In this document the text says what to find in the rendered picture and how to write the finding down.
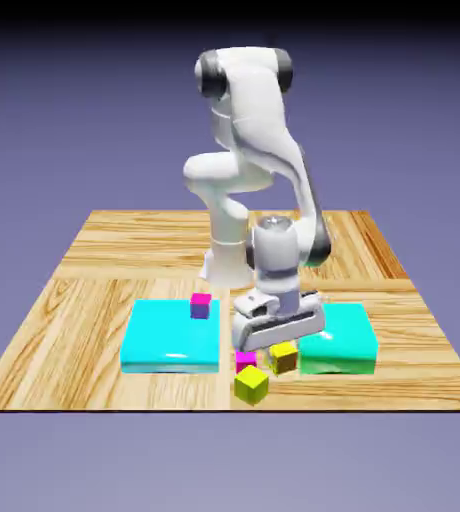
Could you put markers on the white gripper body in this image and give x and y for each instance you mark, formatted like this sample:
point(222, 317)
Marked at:
point(278, 330)

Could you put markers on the small yellow cube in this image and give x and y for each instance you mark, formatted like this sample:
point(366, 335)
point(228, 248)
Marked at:
point(284, 356)
point(251, 384)

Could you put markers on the large cyan box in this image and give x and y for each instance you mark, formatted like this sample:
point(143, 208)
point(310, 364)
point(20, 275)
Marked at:
point(170, 336)

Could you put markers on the small magenta cube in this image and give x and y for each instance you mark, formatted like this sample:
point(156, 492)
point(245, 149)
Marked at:
point(200, 306)
point(245, 360)

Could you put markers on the large green box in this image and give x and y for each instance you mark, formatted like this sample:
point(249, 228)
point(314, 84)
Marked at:
point(344, 340)

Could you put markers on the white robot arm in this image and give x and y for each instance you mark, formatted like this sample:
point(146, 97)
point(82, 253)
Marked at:
point(254, 120)

